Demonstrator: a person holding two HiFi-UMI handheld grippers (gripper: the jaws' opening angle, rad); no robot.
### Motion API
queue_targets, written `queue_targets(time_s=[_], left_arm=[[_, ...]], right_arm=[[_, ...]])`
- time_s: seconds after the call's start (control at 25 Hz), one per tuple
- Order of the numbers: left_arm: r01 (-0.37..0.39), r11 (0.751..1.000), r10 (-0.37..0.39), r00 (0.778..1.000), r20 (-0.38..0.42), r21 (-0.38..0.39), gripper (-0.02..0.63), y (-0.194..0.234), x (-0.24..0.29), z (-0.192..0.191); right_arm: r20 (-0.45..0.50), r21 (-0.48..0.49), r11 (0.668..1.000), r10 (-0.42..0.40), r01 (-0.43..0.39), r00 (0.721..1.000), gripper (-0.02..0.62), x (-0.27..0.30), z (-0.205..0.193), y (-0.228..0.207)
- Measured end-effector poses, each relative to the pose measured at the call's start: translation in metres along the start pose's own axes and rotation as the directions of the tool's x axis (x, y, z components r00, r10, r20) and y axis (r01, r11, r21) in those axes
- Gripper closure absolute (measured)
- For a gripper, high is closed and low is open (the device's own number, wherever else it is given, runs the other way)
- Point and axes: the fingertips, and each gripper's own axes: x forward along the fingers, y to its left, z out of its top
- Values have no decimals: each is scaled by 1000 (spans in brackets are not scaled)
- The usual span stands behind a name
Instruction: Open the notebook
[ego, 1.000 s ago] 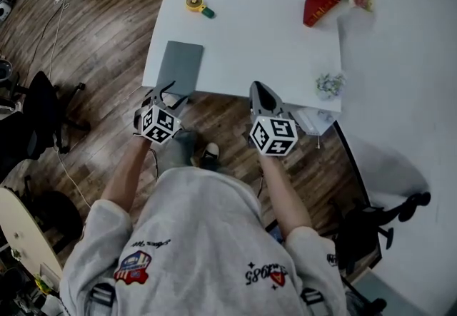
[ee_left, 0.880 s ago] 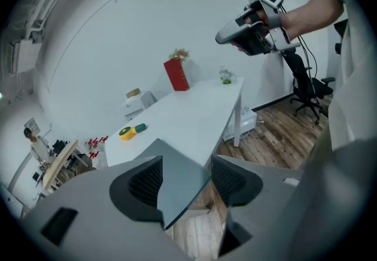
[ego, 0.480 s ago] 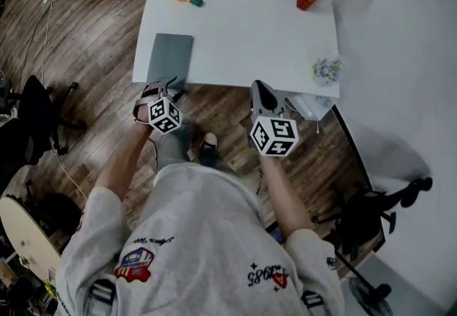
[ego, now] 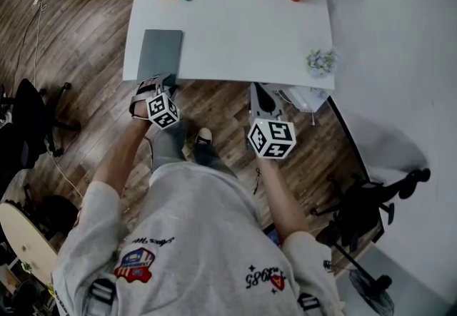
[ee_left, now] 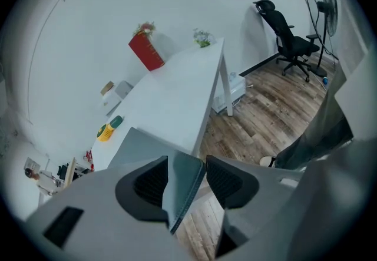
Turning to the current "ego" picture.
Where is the person's right leg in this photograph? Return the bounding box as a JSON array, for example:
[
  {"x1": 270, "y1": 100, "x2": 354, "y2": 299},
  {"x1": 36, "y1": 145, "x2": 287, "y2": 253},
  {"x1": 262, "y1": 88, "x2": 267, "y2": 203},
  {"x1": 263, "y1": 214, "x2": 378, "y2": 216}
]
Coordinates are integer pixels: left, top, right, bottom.
[{"x1": 192, "y1": 126, "x2": 239, "y2": 180}]

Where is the white floor cable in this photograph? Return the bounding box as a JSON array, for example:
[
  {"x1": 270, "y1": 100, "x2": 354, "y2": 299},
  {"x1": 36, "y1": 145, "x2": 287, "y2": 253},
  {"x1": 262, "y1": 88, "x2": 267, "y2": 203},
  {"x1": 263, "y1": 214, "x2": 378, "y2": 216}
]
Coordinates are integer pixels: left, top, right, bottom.
[{"x1": 49, "y1": 153, "x2": 85, "y2": 200}]

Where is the person's left leg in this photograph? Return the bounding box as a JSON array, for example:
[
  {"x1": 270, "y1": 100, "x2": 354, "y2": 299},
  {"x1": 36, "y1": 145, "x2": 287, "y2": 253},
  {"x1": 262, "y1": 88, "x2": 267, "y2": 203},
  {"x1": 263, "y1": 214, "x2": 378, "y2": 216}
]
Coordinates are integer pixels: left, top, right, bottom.
[{"x1": 151, "y1": 118, "x2": 191, "y2": 170}]

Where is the grey notebook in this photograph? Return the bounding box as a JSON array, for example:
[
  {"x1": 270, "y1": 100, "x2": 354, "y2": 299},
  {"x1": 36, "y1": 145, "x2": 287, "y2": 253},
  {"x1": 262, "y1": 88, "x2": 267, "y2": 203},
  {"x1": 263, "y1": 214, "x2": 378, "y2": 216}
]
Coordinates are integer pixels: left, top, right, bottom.
[{"x1": 136, "y1": 29, "x2": 184, "y2": 86}]

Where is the black floor fan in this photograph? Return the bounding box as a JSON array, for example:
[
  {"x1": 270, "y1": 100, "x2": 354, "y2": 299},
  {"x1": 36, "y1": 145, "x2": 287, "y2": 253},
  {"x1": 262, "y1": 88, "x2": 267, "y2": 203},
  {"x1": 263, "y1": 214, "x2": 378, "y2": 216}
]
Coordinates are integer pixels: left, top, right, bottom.
[{"x1": 326, "y1": 232, "x2": 396, "y2": 316}]

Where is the black office chair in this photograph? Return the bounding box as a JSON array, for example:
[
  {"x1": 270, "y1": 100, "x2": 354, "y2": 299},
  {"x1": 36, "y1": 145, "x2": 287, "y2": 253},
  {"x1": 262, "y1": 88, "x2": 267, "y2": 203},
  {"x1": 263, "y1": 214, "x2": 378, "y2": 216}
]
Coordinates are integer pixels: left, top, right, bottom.
[
  {"x1": 309, "y1": 167, "x2": 432, "y2": 248},
  {"x1": 0, "y1": 121, "x2": 33, "y2": 180},
  {"x1": 13, "y1": 78, "x2": 81, "y2": 158}
]

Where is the person's right forearm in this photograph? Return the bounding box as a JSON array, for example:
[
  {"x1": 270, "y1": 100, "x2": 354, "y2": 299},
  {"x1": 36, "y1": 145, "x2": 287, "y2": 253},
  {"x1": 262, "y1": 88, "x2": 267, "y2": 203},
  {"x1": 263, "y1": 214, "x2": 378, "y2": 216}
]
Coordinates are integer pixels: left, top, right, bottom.
[{"x1": 256, "y1": 156, "x2": 310, "y2": 243}]

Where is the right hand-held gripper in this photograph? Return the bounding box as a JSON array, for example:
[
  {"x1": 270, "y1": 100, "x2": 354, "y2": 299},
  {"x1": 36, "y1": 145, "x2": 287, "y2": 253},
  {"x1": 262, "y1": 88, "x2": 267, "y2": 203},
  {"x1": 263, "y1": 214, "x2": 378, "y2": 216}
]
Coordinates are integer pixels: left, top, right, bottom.
[{"x1": 246, "y1": 82, "x2": 298, "y2": 160}]

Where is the black round stool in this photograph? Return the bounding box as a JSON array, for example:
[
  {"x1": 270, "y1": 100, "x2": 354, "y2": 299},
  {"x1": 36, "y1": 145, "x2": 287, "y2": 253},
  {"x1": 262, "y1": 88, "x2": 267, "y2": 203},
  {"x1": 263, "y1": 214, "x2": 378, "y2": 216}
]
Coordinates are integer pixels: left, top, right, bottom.
[{"x1": 34, "y1": 195, "x2": 80, "y2": 241}]

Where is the person's left hand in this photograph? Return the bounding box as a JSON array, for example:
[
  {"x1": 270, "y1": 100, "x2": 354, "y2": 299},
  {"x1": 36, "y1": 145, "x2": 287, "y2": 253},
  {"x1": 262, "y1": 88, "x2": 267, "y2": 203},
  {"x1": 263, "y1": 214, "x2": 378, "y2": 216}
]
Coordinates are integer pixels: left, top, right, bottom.
[{"x1": 132, "y1": 79, "x2": 156, "y2": 120}]

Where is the round wooden table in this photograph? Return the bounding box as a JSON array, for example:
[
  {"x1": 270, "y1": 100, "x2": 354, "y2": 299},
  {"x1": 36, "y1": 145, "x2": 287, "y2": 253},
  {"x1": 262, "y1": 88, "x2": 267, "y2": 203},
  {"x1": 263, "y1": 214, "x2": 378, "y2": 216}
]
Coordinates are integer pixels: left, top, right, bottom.
[{"x1": 0, "y1": 202, "x2": 59, "y2": 286}]

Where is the white power strip cable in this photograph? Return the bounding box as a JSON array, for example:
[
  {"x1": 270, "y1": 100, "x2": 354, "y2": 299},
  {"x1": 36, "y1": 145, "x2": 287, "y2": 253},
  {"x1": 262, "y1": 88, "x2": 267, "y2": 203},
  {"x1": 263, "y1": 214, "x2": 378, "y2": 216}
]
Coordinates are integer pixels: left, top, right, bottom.
[{"x1": 13, "y1": 0, "x2": 48, "y2": 88}]

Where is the small blue flower arrangement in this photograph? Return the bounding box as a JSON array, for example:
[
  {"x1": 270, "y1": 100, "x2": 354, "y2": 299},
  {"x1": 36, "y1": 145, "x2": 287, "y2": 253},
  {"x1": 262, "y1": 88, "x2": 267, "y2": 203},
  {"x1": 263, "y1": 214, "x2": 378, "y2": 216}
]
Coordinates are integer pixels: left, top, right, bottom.
[{"x1": 306, "y1": 48, "x2": 339, "y2": 78}]

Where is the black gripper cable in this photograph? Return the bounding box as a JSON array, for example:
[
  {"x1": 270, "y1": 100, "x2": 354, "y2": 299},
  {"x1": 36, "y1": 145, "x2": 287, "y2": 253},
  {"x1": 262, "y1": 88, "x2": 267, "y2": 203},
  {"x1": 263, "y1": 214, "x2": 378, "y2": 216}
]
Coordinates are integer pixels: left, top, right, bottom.
[
  {"x1": 144, "y1": 136, "x2": 156, "y2": 170},
  {"x1": 253, "y1": 167, "x2": 263, "y2": 196}
]

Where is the person's left forearm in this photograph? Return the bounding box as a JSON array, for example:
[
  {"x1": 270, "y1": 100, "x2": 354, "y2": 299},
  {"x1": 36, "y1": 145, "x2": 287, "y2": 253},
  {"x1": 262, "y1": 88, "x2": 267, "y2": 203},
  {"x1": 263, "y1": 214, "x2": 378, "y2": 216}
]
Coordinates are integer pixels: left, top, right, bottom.
[{"x1": 91, "y1": 117, "x2": 153, "y2": 198}]

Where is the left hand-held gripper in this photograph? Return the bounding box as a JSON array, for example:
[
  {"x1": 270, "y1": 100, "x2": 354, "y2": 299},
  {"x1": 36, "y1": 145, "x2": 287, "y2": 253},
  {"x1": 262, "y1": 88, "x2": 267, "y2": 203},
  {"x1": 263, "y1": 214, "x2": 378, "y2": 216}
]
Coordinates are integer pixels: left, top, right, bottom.
[{"x1": 129, "y1": 73, "x2": 181, "y2": 130}]

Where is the white box device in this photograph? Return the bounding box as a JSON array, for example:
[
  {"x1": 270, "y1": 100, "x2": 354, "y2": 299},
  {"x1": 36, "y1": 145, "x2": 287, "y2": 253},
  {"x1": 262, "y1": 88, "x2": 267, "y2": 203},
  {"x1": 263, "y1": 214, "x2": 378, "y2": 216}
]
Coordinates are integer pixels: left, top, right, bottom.
[{"x1": 276, "y1": 86, "x2": 330, "y2": 113}]

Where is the white table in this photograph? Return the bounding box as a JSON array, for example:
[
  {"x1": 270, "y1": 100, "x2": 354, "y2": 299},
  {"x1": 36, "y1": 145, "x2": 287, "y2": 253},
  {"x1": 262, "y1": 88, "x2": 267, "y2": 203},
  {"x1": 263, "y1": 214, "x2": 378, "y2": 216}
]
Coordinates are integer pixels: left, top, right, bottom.
[{"x1": 122, "y1": 0, "x2": 336, "y2": 91}]

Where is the person's leg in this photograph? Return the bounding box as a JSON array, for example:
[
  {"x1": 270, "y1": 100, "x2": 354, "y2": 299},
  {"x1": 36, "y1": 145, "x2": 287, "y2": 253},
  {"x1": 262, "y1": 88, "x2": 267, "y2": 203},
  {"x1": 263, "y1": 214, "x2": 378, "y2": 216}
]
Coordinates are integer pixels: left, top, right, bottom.
[
  {"x1": 192, "y1": 126, "x2": 239, "y2": 180},
  {"x1": 151, "y1": 118, "x2": 191, "y2": 170}
]

